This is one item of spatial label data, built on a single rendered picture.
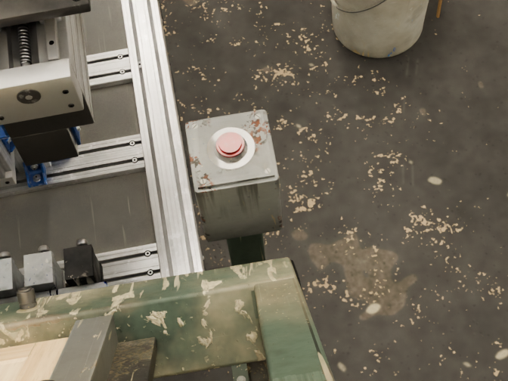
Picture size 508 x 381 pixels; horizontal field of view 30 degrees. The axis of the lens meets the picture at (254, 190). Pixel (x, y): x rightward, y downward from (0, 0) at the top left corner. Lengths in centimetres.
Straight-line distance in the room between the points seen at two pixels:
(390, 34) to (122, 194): 81
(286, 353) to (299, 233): 132
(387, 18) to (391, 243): 56
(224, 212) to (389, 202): 101
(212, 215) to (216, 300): 16
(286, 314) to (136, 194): 108
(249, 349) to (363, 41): 136
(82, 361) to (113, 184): 109
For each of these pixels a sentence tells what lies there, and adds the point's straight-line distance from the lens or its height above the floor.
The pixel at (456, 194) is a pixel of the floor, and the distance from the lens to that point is 237.
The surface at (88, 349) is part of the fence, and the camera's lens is 116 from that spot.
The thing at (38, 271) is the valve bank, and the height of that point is 76.
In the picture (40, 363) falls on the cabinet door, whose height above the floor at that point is 97.
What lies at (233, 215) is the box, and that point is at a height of 84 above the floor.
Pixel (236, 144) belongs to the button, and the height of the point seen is 95.
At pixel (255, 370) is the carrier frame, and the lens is 135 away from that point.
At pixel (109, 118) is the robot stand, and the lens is 226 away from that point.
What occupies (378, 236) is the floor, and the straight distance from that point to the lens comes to 230.
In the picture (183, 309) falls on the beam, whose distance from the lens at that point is 128.
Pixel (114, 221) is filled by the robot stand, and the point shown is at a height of 21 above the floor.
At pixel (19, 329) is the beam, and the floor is 90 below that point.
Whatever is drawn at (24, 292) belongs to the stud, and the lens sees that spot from 134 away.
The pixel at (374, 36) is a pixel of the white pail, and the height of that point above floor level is 10.
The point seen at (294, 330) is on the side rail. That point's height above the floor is 109.
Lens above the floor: 208
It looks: 62 degrees down
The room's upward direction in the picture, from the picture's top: 7 degrees counter-clockwise
